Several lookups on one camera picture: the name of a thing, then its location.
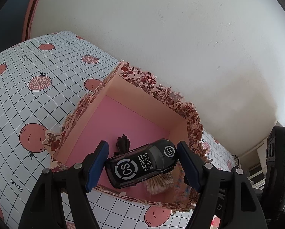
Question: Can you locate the black toy car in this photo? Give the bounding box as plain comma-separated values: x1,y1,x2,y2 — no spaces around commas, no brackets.
105,139,178,189

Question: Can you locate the white shelf rack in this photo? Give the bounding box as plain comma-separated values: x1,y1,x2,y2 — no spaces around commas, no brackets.
238,138,267,190

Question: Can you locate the cotton swab pack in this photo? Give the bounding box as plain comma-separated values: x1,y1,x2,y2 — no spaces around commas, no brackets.
145,172,174,195

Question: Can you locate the black action figure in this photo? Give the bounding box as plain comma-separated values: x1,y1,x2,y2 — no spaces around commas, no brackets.
113,134,131,157

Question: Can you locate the pomegranate grid tablecloth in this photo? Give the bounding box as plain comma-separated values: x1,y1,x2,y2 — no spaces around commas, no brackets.
0,30,240,229

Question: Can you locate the floral paper gift box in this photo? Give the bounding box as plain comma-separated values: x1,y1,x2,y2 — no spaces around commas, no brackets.
42,61,213,215

